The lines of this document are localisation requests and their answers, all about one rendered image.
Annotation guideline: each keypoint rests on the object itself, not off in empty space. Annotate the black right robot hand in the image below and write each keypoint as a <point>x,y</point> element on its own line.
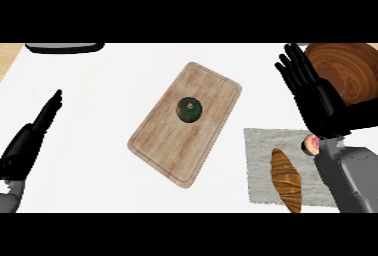
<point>318,100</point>

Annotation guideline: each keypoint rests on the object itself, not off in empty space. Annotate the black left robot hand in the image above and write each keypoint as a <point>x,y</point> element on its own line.
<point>22,146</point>

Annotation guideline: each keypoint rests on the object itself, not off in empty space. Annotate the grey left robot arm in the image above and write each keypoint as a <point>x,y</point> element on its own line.
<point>9,196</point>

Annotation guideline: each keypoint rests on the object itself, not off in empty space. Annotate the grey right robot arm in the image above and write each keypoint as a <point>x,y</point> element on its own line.
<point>352,176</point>

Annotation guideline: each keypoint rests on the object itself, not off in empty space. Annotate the brown wooden bowl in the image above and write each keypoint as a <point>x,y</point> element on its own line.
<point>344,71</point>

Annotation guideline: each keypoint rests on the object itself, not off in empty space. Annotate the grey placemat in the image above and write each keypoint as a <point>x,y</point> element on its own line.
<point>282,166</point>

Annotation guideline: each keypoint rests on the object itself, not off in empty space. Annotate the brown croissant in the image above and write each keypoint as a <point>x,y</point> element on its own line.
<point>287,180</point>

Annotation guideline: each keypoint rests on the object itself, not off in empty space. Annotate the dark green avocado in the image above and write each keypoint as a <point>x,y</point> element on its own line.
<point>189,109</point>

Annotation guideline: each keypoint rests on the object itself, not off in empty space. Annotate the wooden cutting board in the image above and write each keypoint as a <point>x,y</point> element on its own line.
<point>186,124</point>

